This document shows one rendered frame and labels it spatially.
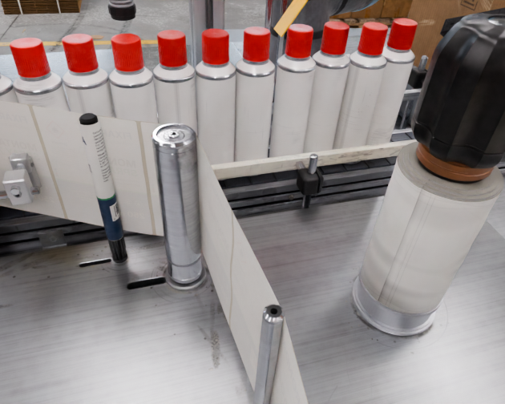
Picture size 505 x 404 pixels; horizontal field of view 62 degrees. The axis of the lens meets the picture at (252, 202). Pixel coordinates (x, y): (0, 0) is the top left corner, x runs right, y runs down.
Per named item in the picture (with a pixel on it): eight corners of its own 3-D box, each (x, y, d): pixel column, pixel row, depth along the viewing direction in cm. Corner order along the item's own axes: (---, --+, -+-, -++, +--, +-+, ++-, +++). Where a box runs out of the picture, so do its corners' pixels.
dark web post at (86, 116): (113, 264, 49) (77, 122, 37) (112, 254, 50) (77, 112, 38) (128, 262, 49) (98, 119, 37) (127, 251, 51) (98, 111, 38)
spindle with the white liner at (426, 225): (376, 345, 43) (504, 52, 23) (338, 277, 49) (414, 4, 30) (450, 326, 45) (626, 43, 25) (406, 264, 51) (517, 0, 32)
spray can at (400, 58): (361, 158, 68) (394, 27, 55) (351, 140, 72) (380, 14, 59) (391, 156, 69) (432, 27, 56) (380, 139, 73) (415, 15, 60)
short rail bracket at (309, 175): (296, 228, 62) (308, 162, 54) (290, 215, 64) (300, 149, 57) (317, 225, 63) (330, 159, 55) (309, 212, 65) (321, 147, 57)
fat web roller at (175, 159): (168, 295, 46) (149, 151, 34) (163, 264, 49) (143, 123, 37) (209, 287, 47) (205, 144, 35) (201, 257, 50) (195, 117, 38)
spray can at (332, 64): (295, 162, 67) (314, 28, 53) (301, 144, 70) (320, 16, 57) (328, 167, 66) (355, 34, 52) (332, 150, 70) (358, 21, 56)
